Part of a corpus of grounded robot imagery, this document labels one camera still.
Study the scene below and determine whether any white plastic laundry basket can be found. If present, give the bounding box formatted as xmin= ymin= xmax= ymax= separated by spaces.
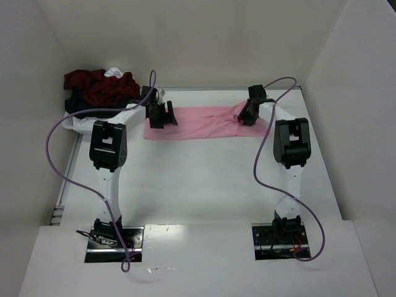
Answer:
xmin=61 ymin=116 xmax=98 ymax=136

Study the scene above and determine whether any white t shirt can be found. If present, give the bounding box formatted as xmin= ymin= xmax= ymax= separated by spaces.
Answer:
xmin=104 ymin=67 xmax=124 ymax=79

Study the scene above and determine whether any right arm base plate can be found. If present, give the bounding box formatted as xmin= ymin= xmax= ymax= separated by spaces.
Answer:
xmin=251 ymin=223 xmax=311 ymax=260

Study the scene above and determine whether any left side aluminium rail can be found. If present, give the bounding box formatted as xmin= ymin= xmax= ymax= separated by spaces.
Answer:
xmin=49 ymin=134 xmax=82 ymax=226

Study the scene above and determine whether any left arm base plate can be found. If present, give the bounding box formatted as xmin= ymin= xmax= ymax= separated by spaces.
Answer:
xmin=84 ymin=226 xmax=144 ymax=264

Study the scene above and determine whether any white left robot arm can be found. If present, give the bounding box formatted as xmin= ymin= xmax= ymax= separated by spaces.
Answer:
xmin=89 ymin=86 xmax=178 ymax=248

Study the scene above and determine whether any black t shirt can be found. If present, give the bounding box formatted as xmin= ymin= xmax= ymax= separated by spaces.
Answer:
xmin=64 ymin=90 xmax=132 ymax=119

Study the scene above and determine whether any dark red t shirt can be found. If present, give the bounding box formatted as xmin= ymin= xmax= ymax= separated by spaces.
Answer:
xmin=64 ymin=69 xmax=140 ymax=107

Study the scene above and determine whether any pink t shirt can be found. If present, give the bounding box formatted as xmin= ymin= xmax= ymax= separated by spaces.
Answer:
xmin=143 ymin=102 xmax=267 ymax=140

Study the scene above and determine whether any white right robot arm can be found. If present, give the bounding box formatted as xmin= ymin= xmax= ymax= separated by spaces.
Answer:
xmin=237 ymin=85 xmax=311 ymax=240

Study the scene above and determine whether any aluminium rail at table edge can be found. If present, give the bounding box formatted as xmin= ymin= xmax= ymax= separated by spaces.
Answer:
xmin=160 ymin=86 xmax=288 ymax=92

